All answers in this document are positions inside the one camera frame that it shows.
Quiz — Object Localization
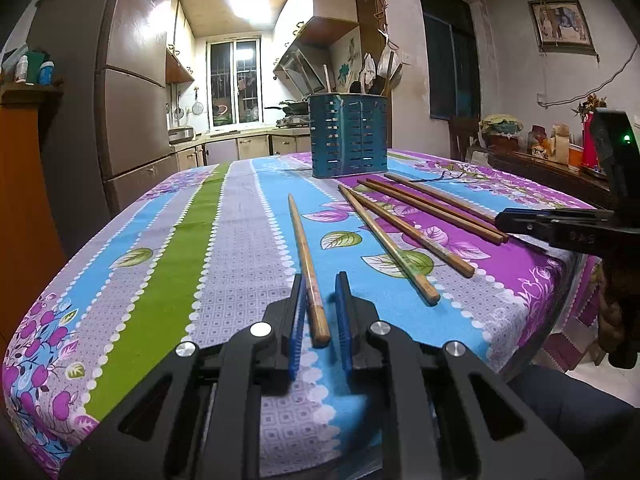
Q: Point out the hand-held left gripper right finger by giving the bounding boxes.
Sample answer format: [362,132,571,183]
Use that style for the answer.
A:
[335,271,585,480]

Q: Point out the pink checked cloth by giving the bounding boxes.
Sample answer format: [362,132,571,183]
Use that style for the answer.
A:
[542,317,603,373]

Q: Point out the white wall cable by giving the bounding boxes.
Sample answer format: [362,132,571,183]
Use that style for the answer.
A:
[537,45,640,108]

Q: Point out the blue metal utensil holder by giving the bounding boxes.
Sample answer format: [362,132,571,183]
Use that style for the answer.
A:
[307,91,390,180]

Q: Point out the dark wall window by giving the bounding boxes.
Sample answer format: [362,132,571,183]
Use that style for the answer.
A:
[417,0,483,122]

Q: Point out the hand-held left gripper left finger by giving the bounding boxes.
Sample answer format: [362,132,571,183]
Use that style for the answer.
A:
[60,274,307,480]

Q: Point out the cabinet above range hood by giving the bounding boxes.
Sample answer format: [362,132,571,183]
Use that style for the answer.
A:
[272,0,361,48]

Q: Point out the framed elephant picture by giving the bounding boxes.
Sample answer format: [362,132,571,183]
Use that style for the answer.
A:
[528,0,596,55]

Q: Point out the glass jar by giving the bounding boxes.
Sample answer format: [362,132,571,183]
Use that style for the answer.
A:
[527,125,548,156]

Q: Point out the beige wall kitchen cabinets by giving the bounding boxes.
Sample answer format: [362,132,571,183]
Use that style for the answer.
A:
[165,0,197,83]

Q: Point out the person's right hand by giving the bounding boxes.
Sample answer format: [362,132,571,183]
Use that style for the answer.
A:
[600,260,628,361]

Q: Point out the beige paper carton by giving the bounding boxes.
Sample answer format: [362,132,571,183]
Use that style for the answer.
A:
[549,122,571,163]

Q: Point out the person's dark trouser leg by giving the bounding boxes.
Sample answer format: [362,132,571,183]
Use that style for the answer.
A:
[507,364,640,480]

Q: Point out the covered red pot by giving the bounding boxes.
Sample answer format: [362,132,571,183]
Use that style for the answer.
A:
[480,114,523,153]

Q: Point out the dark wooden chair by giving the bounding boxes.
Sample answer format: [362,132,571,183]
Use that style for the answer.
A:
[449,115,483,161]

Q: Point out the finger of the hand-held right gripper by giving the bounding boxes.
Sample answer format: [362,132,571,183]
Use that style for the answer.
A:
[495,207,616,257]

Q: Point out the dark wooden side table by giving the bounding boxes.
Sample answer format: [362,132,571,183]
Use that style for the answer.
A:
[487,147,616,208]

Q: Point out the red thermos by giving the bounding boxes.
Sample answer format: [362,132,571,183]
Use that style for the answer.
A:
[580,112,601,168]

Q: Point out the dark green box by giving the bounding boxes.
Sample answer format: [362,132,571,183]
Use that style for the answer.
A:
[25,50,48,85]

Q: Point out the orange wooden cabinet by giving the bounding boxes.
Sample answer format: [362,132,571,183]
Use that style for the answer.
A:
[0,85,68,346]

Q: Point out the dried flowers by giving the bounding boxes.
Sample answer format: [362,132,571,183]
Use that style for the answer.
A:
[572,94,608,123]

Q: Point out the steel range hood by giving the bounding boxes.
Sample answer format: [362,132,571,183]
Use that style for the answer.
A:
[272,40,326,98]

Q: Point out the black wok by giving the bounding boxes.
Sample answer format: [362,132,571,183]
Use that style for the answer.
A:
[264,100,310,115]

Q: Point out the silver refrigerator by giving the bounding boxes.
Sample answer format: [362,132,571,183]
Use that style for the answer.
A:
[25,0,180,261]

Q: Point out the hanging white plastic bag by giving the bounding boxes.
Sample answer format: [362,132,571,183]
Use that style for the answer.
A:
[377,46,404,96]

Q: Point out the barred kitchen window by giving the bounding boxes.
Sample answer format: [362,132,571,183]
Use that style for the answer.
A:
[206,37,263,127]

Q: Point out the floral striped tablecloth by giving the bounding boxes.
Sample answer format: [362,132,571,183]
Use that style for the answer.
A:
[1,150,601,480]

